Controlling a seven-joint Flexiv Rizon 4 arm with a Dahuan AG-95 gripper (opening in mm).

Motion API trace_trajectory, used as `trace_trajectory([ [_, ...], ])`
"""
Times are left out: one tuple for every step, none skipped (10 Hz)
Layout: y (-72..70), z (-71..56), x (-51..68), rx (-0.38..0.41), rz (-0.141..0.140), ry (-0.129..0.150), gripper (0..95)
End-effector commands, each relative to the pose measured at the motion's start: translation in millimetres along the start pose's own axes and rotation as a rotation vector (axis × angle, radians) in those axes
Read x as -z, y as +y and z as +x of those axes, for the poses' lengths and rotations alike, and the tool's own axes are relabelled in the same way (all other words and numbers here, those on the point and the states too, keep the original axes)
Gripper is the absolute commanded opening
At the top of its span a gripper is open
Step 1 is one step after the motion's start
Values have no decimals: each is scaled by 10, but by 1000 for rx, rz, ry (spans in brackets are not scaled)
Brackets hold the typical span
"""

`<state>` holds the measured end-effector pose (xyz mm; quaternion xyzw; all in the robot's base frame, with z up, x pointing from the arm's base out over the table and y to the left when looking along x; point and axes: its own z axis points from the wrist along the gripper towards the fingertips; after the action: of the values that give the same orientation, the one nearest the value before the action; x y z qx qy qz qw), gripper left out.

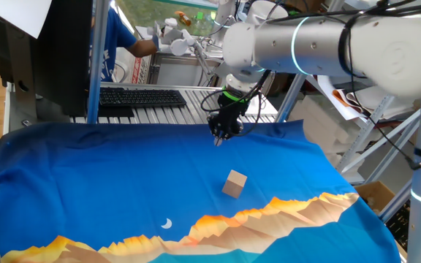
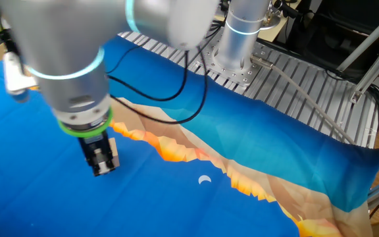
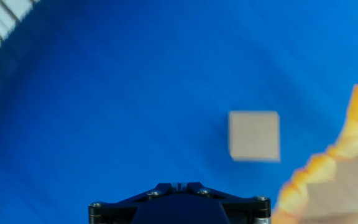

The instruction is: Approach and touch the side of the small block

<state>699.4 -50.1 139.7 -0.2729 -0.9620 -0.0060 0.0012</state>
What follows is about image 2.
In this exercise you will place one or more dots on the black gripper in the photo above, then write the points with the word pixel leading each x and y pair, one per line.
pixel 92 143

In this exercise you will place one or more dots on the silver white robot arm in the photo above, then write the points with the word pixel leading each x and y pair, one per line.
pixel 64 42

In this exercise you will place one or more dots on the blue mountain print cloth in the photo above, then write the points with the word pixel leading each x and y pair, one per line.
pixel 242 131

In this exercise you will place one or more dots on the black background equipment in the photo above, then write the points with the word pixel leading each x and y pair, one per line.
pixel 334 29

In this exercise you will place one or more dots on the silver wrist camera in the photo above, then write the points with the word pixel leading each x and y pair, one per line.
pixel 18 79

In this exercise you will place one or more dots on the thick aluminium frame strut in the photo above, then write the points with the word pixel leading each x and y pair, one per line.
pixel 373 70

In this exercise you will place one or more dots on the thin aluminium frame strut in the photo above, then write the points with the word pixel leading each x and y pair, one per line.
pixel 367 39

